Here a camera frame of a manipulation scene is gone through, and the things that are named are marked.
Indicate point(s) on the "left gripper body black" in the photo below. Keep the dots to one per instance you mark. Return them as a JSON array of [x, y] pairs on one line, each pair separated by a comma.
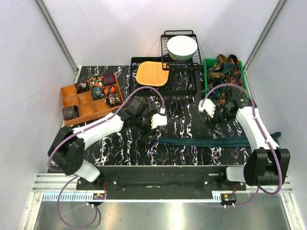
[[144, 122]]

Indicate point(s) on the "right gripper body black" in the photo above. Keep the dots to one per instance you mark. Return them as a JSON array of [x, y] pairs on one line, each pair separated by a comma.
[[216, 115]]

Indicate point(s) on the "dark green tie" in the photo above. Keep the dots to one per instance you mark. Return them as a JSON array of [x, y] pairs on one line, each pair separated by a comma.
[[230, 142]]

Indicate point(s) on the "brown blue tie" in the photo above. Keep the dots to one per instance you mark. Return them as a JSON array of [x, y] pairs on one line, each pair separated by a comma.
[[71, 112]]

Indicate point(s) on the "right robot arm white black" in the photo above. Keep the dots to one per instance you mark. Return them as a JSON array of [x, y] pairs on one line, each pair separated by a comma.
[[268, 163]]

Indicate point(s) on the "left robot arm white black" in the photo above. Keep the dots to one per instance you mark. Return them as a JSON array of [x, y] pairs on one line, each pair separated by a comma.
[[67, 149]]

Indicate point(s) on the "navy tie orange flowers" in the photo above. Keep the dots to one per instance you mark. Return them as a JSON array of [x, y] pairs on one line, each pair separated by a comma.
[[235, 73]]

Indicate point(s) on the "rolled beige patterned tie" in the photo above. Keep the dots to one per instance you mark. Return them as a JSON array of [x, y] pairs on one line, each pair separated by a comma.
[[113, 100]]

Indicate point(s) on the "brown teal patterned tie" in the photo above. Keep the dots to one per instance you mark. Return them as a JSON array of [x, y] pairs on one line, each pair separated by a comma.
[[219, 72]]

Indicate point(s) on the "rolled navy orange striped tie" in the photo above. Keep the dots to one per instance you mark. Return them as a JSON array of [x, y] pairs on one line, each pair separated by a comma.
[[111, 89]]

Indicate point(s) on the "orange woven pot holder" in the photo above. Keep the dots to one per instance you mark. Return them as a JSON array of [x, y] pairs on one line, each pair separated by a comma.
[[151, 73]]

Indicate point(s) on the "green plastic bin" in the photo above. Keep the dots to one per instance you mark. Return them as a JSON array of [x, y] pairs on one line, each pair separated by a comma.
[[218, 95]]

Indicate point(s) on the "rolled blue paisley tie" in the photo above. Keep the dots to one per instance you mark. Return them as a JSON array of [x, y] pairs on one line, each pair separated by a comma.
[[98, 93]]

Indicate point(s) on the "rolled maroon striped tie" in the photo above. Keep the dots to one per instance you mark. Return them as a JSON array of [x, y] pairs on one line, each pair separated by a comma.
[[109, 79]]

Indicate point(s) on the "orange wooden divided box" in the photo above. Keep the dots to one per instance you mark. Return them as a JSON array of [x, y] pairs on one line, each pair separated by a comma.
[[88, 108]]

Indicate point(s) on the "rolled colourful floral tie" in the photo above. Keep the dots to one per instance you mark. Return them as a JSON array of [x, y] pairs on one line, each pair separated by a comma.
[[96, 82]]

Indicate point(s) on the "rolled dark floral tie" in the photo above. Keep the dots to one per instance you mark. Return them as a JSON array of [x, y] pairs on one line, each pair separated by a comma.
[[82, 87]]

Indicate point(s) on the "white bowl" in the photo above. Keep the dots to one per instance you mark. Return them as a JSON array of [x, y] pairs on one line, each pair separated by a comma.
[[181, 48]]

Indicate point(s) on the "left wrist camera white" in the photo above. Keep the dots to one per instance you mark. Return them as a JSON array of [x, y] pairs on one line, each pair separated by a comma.
[[158, 120]]

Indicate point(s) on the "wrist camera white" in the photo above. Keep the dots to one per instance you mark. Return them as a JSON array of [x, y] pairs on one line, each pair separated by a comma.
[[158, 120], [208, 106]]

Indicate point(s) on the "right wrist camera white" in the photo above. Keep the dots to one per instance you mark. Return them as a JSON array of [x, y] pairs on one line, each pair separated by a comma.
[[208, 106]]

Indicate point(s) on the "black wire dish rack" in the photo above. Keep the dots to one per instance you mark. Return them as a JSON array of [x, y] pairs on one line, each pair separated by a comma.
[[194, 63]]

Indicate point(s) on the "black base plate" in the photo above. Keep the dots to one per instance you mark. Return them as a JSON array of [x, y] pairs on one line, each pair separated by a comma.
[[161, 183]]

